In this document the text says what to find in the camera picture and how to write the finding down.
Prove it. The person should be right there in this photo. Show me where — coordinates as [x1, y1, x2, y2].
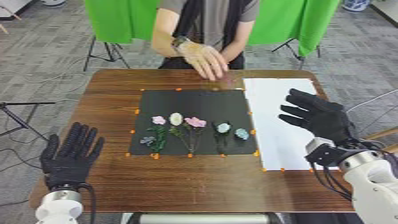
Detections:
[149, 0, 263, 82]

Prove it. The teal flower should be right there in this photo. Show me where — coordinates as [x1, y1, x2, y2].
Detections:
[233, 127, 252, 141]

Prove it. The black cable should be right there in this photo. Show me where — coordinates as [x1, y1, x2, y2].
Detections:
[78, 182, 99, 224]
[307, 159, 357, 202]

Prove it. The dark mat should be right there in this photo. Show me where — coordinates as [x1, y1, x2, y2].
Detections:
[126, 89, 261, 157]

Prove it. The green sprig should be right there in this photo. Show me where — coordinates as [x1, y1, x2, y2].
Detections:
[147, 125, 170, 155]
[213, 132, 233, 155]

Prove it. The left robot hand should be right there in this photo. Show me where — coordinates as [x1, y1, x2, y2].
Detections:
[39, 121, 107, 191]

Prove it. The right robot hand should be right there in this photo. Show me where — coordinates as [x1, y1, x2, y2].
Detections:
[277, 88, 357, 146]

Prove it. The white sheet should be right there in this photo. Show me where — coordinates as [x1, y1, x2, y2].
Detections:
[242, 77, 339, 172]

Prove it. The black tripod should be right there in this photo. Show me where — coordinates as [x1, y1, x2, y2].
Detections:
[0, 101, 59, 142]

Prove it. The black backdrop stand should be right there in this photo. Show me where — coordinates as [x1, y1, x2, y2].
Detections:
[270, 37, 325, 71]
[82, 34, 133, 73]

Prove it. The pale grey bar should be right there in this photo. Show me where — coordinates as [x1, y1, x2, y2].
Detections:
[126, 213, 286, 224]

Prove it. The pink flower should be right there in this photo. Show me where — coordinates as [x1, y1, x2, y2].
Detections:
[183, 116, 210, 154]
[149, 115, 170, 127]

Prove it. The white flower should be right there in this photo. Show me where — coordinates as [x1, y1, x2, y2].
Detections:
[167, 112, 195, 154]

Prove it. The pale blue flower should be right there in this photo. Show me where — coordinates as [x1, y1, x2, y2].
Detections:
[213, 121, 234, 135]

